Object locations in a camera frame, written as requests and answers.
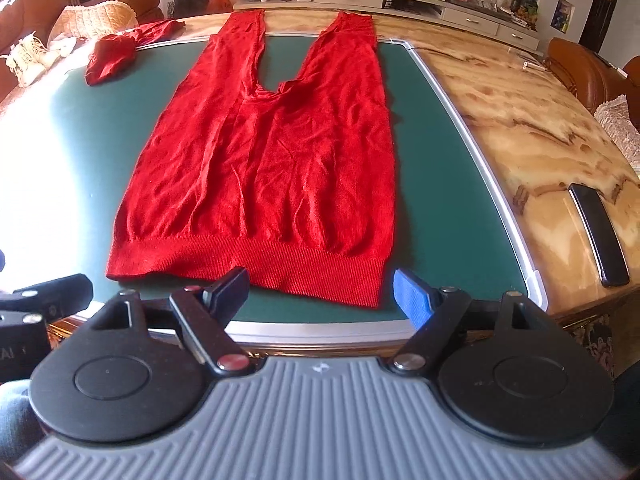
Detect person's leg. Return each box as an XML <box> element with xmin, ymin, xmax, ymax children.
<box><xmin>597</xmin><ymin>360</ymin><xmax>640</xmax><ymax>462</ymax></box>
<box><xmin>0</xmin><ymin>380</ymin><xmax>47</xmax><ymax>462</ymax></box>

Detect red knit top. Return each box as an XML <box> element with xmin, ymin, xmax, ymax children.
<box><xmin>84</xmin><ymin>19</ymin><xmax>187</xmax><ymax>86</ymax></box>

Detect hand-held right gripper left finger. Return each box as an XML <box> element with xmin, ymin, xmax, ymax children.
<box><xmin>85</xmin><ymin>266</ymin><xmax>253</xmax><ymax>376</ymax></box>

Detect cream quilted cushion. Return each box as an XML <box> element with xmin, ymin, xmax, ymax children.
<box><xmin>47</xmin><ymin>2</ymin><xmax>140</xmax><ymax>41</ymax></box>

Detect small wall poster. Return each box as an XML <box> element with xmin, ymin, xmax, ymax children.
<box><xmin>550</xmin><ymin>0</ymin><xmax>576</xmax><ymax>34</ymax></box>

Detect person's right leg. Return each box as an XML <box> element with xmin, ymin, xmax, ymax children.
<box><xmin>597</xmin><ymin>360</ymin><xmax>640</xmax><ymax>462</ymax></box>

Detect colourful toy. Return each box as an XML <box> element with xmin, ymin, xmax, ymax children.
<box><xmin>510</xmin><ymin>0</ymin><xmax>542</xmax><ymax>27</ymax></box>

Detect brown leather sofa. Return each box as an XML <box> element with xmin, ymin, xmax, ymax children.
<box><xmin>0</xmin><ymin>0</ymin><xmax>166</xmax><ymax>106</ymax></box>

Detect white lace-up shoe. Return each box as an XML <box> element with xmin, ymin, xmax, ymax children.
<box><xmin>22</xmin><ymin>32</ymin><xmax>62</xmax><ymax>69</ymax></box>
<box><xmin>2</xmin><ymin>35</ymin><xmax>44</xmax><ymax>89</ymax></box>

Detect black smartphone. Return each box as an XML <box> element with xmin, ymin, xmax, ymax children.
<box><xmin>568</xmin><ymin>182</ymin><xmax>631</xmax><ymax>289</ymax></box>

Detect person's left leg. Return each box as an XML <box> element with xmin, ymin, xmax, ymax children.
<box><xmin>0</xmin><ymin>380</ymin><xmax>47</xmax><ymax>462</ymax></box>

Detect brown leather armchair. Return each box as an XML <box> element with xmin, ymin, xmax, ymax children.
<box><xmin>545</xmin><ymin>36</ymin><xmax>640</xmax><ymax>117</ymax></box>

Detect dark door with red sign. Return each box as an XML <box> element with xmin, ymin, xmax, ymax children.
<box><xmin>579</xmin><ymin>0</ymin><xmax>627</xmax><ymax>54</ymax></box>

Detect black bag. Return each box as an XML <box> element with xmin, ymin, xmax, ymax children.
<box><xmin>172</xmin><ymin>0</ymin><xmax>211</xmax><ymax>16</ymax></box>

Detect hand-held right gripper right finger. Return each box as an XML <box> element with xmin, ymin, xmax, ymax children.
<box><xmin>387</xmin><ymin>268</ymin><xmax>567</xmax><ymax>376</ymax></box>

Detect green table mat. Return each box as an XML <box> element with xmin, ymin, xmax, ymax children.
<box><xmin>0</xmin><ymin>32</ymin><xmax>549</xmax><ymax>347</ymax></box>

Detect beige patterned cushion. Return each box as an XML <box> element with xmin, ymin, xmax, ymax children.
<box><xmin>593</xmin><ymin>94</ymin><xmax>640</xmax><ymax>172</ymax></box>

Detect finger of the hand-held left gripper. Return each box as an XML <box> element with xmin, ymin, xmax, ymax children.
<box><xmin>0</xmin><ymin>273</ymin><xmax>95</xmax><ymax>319</ymax></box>

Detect red knit pants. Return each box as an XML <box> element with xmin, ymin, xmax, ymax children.
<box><xmin>105</xmin><ymin>9</ymin><xmax>397</xmax><ymax>310</ymax></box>

